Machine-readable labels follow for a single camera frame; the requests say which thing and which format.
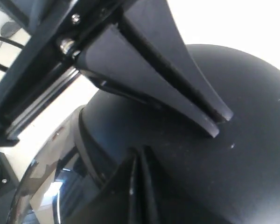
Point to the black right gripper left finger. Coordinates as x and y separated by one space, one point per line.
117 202

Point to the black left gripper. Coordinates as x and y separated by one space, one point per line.
58 30

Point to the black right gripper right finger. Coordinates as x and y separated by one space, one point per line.
162 203

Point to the black helmet with visor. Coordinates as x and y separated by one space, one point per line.
233 178

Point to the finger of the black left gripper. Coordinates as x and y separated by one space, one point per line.
152 27
113 59

